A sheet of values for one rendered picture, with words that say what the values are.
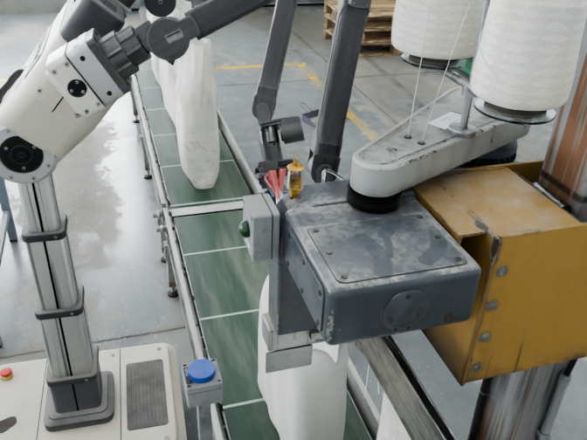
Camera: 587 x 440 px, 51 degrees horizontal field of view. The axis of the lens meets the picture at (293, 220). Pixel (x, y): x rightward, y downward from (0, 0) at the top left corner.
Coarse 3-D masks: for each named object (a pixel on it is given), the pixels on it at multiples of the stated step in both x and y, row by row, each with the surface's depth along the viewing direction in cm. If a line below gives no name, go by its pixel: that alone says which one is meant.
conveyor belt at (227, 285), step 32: (192, 224) 275; (224, 224) 276; (192, 256) 254; (224, 256) 255; (192, 288) 235; (224, 288) 236; (256, 288) 237; (224, 320) 220; (256, 320) 220; (224, 352) 206; (256, 352) 207; (224, 384) 194; (256, 384) 194; (256, 416) 183; (352, 416) 185
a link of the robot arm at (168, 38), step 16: (208, 0) 116; (224, 0) 115; (240, 0) 116; (256, 0) 116; (272, 0) 117; (192, 16) 115; (208, 16) 116; (224, 16) 116; (240, 16) 117; (160, 32) 113; (176, 32) 114; (192, 32) 114; (208, 32) 116; (160, 48) 114; (176, 48) 115
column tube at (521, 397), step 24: (576, 72) 101; (576, 96) 102; (576, 120) 102; (552, 144) 108; (576, 144) 103; (552, 168) 109; (576, 168) 104; (552, 192) 110; (576, 192) 104; (576, 216) 105; (504, 384) 132; (528, 384) 127; (552, 384) 129; (504, 408) 133; (528, 408) 131; (480, 432) 144; (504, 432) 134; (528, 432) 136
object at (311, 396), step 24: (264, 288) 172; (264, 312) 172; (264, 360) 177; (312, 360) 147; (336, 360) 138; (264, 384) 182; (288, 384) 154; (312, 384) 149; (336, 384) 150; (288, 408) 157; (312, 408) 152; (336, 408) 154; (288, 432) 161; (312, 432) 157; (336, 432) 159
